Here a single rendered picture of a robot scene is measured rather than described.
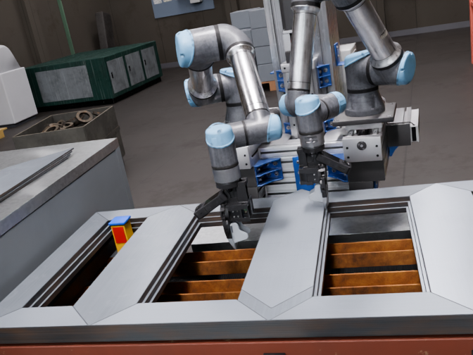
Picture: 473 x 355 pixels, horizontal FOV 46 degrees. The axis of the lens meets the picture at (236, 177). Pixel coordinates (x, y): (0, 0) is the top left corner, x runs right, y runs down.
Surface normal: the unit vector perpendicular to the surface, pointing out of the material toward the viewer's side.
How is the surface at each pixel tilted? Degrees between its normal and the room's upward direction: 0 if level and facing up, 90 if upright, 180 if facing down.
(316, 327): 90
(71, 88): 90
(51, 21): 90
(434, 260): 0
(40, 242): 90
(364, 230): 0
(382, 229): 0
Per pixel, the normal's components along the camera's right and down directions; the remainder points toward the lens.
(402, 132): -0.30, 0.36
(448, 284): -0.17, -0.93
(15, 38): 0.94, -0.06
